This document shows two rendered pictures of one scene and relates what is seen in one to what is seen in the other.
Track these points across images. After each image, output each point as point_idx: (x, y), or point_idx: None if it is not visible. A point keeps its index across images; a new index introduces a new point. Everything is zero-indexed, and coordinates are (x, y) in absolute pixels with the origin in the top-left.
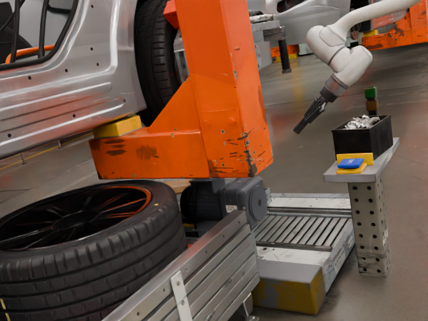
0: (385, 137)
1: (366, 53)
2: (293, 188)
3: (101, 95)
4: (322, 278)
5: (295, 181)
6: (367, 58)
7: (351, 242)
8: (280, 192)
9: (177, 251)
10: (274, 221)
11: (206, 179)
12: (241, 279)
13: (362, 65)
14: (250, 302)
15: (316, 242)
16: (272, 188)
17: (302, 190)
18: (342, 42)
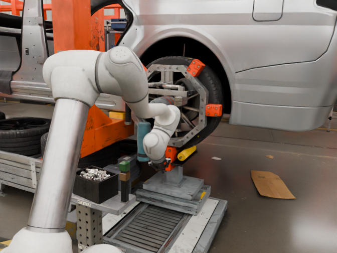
0: (89, 192)
1: (143, 140)
2: (259, 239)
3: (104, 97)
4: (73, 228)
5: (278, 241)
6: (143, 144)
7: (123, 252)
8: (250, 231)
9: None
10: (168, 220)
11: (122, 157)
12: None
13: (143, 147)
14: (69, 207)
15: (125, 234)
16: (261, 228)
17: (251, 243)
18: (158, 125)
